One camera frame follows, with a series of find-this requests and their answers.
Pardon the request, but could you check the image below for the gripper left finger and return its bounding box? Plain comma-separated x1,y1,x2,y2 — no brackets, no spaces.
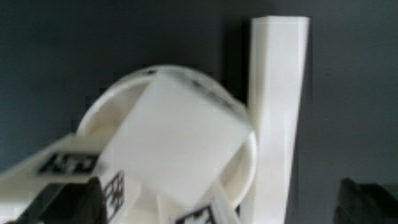
13,178,109,224

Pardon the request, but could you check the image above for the white stool leg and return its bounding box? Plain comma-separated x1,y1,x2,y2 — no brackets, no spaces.
0,134,141,224
102,74,253,206
159,197,242,224

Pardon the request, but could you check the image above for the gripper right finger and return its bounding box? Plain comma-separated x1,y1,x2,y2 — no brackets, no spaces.
335,178,398,224

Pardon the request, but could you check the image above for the white U-shaped fence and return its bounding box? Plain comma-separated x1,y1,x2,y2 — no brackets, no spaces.
242,16,312,224

